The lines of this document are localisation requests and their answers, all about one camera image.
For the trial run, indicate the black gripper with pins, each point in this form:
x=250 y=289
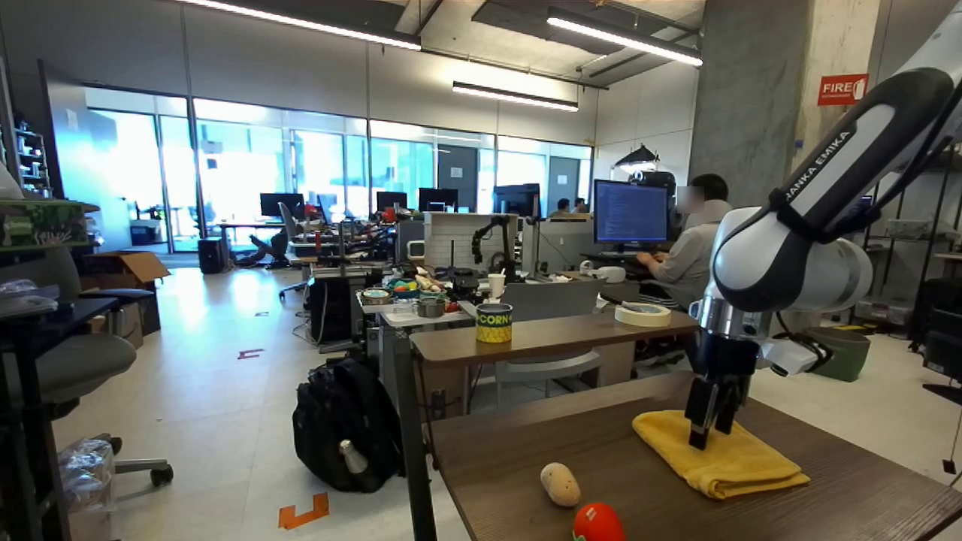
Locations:
x=728 y=365

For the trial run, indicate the yellow cloth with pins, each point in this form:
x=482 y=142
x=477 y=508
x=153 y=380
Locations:
x=728 y=466

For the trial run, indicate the red tomato toy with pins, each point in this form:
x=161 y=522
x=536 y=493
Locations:
x=597 y=522

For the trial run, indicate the beige potato toy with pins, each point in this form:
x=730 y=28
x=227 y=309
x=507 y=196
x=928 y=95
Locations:
x=561 y=485

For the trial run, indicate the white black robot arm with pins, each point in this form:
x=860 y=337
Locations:
x=795 y=246

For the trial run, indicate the white tape roll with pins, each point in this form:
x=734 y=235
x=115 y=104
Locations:
x=642 y=312

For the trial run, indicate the seated person grey hoodie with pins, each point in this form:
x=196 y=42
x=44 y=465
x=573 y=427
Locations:
x=682 y=270

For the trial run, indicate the green storage bin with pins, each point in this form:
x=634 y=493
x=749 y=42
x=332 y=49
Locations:
x=848 y=351

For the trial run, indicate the grey plastic chair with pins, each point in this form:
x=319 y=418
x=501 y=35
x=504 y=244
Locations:
x=545 y=341

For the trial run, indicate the computer monitor blue screen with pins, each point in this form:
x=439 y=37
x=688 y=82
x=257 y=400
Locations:
x=632 y=214

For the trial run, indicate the green yellow canister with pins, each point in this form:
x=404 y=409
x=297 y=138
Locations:
x=493 y=322

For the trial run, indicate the black metal shelf rack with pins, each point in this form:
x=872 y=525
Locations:
x=909 y=250

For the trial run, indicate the black backpack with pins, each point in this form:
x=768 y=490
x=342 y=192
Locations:
x=346 y=427

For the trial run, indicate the cardboard box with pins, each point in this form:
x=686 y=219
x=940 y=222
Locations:
x=130 y=270

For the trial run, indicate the grey office chair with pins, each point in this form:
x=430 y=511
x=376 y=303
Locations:
x=80 y=342

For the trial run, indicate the red wall sign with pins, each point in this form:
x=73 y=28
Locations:
x=842 y=88

